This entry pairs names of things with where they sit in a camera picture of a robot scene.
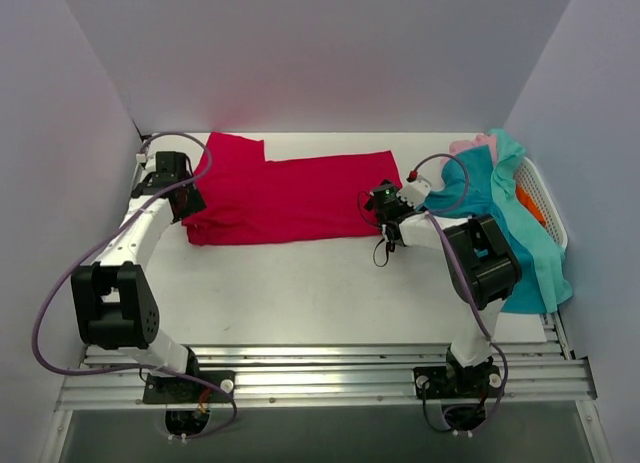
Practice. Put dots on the white perforated laundry basket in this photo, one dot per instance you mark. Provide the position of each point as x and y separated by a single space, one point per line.
530 181

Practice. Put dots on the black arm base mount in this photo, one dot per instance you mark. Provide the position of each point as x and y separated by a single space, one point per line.
172 390

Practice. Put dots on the aluminium frame rail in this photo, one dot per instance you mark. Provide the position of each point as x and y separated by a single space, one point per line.
348 375

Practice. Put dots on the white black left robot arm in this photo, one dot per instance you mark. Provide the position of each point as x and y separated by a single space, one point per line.
114 303

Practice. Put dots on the orange t shirt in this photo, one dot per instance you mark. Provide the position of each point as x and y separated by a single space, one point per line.
529 204

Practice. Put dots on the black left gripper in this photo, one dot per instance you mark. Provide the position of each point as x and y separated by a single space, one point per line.
190 206

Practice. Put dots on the pink t shirt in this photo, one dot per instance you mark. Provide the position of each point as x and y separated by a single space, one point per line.
490 141

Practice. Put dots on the light teal t shirt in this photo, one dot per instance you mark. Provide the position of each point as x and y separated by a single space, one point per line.
547 257

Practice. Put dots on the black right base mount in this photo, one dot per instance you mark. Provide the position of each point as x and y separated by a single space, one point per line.
444 383

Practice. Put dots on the red t shirt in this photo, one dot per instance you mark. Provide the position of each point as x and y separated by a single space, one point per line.
251 200

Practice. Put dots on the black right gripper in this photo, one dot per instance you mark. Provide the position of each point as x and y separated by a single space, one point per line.
376 203

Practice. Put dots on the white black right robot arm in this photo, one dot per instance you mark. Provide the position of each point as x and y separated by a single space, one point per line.
482 266

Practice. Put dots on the blue t shirt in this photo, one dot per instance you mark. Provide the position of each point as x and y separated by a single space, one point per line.
526 297

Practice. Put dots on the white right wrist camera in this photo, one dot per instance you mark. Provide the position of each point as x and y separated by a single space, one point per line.
415 190

